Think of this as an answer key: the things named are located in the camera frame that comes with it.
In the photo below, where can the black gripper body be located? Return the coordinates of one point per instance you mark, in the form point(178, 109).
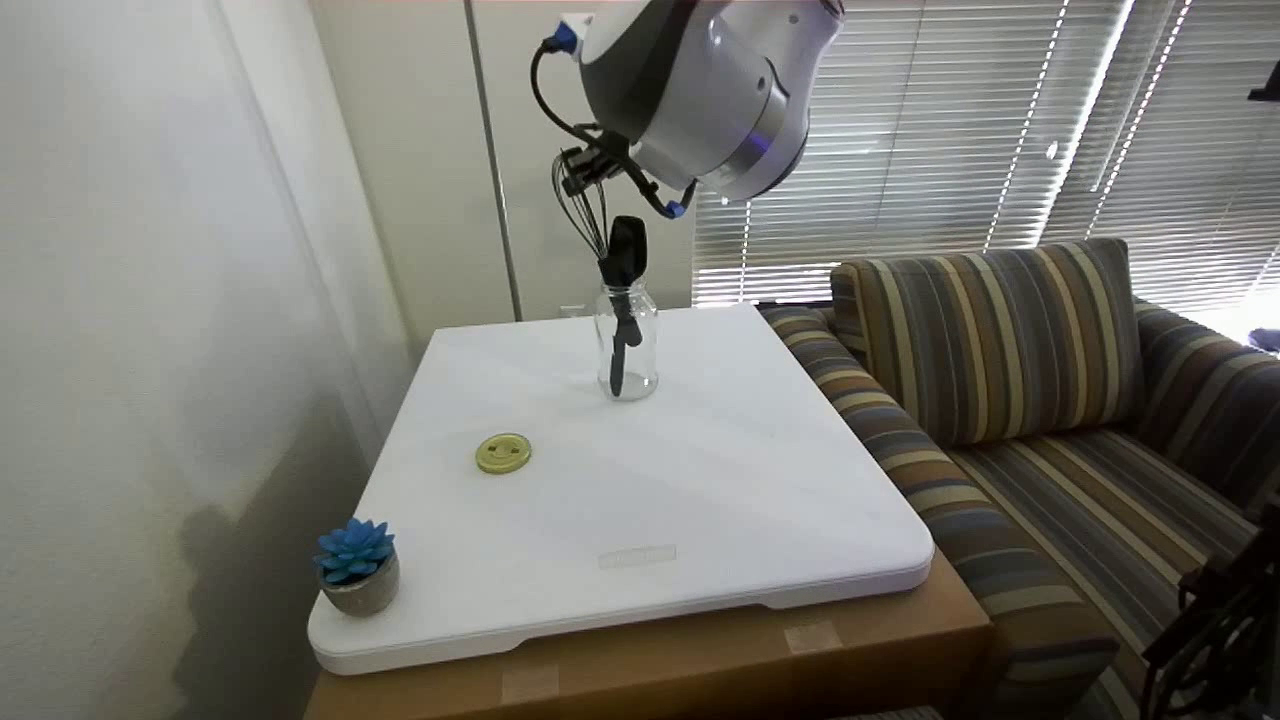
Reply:
point(594, 160)

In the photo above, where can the dark blue spatula spoon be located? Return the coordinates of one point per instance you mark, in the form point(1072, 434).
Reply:
point(620, 268)

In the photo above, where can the black wire whisk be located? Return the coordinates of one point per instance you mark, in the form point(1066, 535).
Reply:
point(591, 218)

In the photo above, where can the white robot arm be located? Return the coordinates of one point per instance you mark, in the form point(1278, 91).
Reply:
point(687, 92)

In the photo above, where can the clear glass jar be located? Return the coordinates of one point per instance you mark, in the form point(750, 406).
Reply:
point(636, 361)

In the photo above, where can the yellow jar lid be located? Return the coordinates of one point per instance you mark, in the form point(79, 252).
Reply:
point(503, 454)

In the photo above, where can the white corner pipe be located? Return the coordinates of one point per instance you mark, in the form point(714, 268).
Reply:
point(493, 160)

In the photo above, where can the white window blinds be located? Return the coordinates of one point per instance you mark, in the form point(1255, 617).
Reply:
point(983, 124)

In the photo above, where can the blue spiky ball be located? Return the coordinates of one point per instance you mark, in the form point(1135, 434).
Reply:
point(357, 565)

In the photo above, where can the striped armchair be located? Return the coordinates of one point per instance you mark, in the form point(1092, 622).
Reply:
point(1072, 449)

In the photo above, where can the black metal rack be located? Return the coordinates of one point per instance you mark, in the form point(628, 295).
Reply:
point(1216, 657)

